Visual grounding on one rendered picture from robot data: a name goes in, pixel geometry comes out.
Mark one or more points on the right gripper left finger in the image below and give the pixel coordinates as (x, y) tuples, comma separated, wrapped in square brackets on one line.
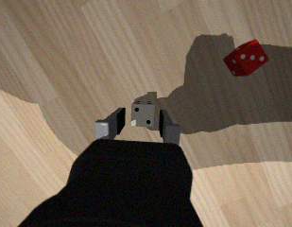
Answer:
[(110, 126)]

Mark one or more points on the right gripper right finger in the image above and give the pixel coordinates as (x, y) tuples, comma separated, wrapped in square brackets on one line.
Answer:
[(168, 131)]

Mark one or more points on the grey die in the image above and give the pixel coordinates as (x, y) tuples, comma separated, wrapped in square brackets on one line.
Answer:
[(142, 114)]

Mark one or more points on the red die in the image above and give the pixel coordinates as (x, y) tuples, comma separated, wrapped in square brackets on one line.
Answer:
[(246, 58)]

